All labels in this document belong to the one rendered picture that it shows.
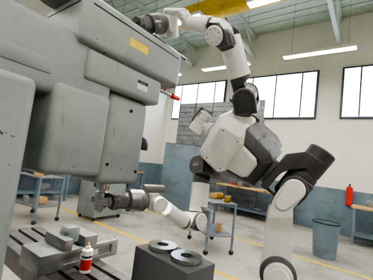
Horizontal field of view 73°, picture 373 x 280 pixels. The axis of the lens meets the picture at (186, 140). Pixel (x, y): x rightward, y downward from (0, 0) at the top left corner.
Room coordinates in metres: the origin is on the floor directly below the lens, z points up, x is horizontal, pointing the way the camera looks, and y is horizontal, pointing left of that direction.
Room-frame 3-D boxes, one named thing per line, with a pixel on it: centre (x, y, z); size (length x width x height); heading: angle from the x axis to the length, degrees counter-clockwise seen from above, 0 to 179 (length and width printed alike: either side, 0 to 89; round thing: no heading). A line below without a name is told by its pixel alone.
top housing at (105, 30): (0.96, 0.30, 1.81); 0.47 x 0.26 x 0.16; 143
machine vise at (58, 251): (1.10, 0.42, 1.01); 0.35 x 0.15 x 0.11; 145
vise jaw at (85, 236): (1.12, 0.40, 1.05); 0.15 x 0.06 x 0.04; 55
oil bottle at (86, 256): (1.00, 0.32, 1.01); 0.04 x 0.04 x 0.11
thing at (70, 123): (0.81, 0.41, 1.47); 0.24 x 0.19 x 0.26; 53
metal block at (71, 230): (1.07, 0.43, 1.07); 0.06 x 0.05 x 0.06; 55
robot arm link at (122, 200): (1.02, 0.22, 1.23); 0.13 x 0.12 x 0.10; 34
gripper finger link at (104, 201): (0.94, 0.28, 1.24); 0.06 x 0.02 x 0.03; 124
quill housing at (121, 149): (0.97, 0.30, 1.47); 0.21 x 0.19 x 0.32; 53
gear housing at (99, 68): (0.94, 0.32, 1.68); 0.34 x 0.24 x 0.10; 143
